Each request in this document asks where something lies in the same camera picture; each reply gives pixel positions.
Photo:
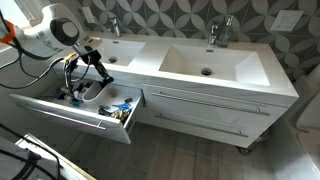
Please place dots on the white rectangular sink basin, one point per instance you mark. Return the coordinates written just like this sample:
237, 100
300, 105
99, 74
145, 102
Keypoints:
123, 50
200, 60

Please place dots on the chrome sink faucet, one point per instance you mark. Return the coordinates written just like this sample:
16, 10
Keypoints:
213, 35
115, 26

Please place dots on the blue plastic package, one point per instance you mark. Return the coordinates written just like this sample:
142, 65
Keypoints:
76, 103

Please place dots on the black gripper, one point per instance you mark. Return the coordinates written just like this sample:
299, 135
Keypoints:
92, 58

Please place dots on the white U-shaped pipe guard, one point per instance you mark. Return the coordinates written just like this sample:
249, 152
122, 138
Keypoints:
87, 99

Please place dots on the wooden robot platform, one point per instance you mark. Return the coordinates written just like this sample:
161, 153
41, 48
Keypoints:
63, 163

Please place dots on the clear glass soap bottle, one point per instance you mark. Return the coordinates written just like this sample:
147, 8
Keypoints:
226, 33

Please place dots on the white vanity cabinet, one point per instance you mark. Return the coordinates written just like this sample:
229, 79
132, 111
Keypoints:
213, 116

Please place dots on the wooden hair clip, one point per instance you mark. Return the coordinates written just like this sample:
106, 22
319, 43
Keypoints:
113, 93

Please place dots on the white toilet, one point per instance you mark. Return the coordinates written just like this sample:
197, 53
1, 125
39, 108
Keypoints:
311, 116

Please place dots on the dark clothing pile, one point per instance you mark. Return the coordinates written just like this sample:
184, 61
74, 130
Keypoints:
60, 95

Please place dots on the white crumpled cloth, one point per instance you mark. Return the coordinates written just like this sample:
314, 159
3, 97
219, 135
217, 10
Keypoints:
78, 95

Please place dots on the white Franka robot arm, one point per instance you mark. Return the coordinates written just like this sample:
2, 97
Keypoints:
36, 36

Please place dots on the metal sink drain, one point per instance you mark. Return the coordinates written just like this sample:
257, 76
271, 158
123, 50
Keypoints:
206, 71
112, 59

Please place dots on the metal caster wheel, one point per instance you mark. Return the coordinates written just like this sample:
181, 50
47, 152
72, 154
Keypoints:
245, 150

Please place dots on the white open vanity drawer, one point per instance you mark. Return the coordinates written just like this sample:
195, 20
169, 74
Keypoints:
66, 115

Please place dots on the gold scrunchie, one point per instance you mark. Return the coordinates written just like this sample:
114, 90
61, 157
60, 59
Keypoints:
120, 115

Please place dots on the white wall outlet plate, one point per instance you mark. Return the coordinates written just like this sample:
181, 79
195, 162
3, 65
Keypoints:
286, 20

